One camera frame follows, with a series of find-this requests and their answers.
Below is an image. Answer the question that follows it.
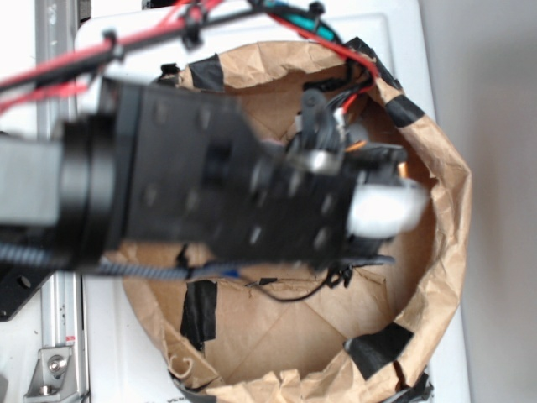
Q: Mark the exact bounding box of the aluminum extrusion rail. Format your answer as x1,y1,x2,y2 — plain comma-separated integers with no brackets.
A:
35,1,91,402

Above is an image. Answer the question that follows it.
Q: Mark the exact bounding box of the metal corner bracket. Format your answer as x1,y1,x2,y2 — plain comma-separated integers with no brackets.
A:
23,346,79,402

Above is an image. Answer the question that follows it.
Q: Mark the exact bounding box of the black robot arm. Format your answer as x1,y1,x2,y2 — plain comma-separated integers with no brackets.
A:
1,81,429,277

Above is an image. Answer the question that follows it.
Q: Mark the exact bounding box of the brown paper bag bin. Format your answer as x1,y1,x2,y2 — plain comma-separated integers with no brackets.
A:
123,38,472,402

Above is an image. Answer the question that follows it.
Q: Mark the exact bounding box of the white plastic tray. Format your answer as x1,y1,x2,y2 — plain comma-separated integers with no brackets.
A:
83,1,471,402

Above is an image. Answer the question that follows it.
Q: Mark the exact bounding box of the red and black cable bundle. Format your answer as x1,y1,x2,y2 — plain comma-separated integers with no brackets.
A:
0,0,381,114

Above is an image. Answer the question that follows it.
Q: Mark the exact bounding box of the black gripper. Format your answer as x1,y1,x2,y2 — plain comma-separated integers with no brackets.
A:
251,88,428,266

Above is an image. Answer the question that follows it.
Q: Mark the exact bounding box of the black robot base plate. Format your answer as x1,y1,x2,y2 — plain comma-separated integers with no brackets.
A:
0,264,53,322

